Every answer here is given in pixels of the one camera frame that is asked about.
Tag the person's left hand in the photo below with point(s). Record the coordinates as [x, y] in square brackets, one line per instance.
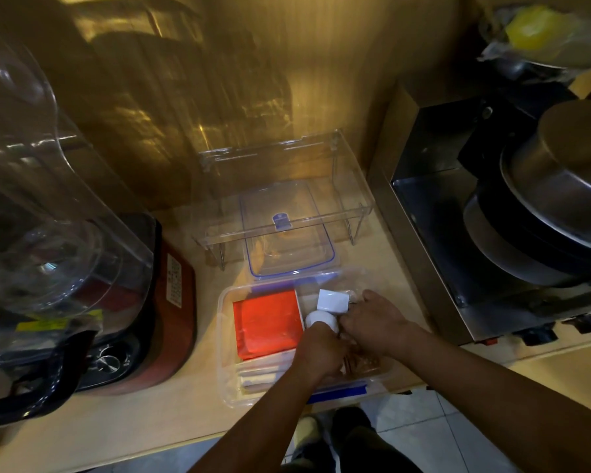
[319, 353]

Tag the person's right hand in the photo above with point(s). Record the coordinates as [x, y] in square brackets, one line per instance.
[377, 322]

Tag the person's right fingers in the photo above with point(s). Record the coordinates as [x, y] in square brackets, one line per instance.
[348, 324]

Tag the person's left fingers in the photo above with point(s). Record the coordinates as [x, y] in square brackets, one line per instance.
[340, 345]

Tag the white round cup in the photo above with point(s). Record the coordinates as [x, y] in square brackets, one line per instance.
[320, 319]

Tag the person's right forearm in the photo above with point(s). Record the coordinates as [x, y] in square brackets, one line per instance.
[502, 403]

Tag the person's left forearm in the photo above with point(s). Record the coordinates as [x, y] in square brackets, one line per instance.
[263, 428]

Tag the brown packets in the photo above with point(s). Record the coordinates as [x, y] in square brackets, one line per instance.
[367, 363]

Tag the orange flat packet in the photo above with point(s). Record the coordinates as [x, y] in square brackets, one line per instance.
[267, 324]

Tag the white sachets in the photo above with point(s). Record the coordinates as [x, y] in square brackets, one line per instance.
[266, 371]

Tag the person's shoe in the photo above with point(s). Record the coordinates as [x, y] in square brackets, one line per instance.
[309, 435]

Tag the clear lid with blue seal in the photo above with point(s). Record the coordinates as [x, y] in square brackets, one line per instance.
[285, 241]

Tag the person's dark trouser leg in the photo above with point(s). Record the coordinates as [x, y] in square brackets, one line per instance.
[369, 445]

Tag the clear plastic storage container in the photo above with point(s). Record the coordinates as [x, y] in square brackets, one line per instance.
[226, 349]

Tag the stainless steel appliance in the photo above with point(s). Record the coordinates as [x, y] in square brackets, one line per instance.
[423, 201]

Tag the red blender base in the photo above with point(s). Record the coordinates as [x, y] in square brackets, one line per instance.
[175, 310]

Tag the clear acrylic rack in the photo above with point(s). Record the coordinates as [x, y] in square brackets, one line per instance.
[276, 162]

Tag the black appliance knob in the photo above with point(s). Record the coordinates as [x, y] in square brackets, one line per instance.
[583, 322]
[536, 334]

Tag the round steel pot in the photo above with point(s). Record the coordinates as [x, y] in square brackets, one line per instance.
[561, 162]

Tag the clear blender cover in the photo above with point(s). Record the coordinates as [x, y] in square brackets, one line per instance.
[44, 216]

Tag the yellow item in plastic bag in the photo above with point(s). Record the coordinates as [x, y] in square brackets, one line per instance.
[537, 29]

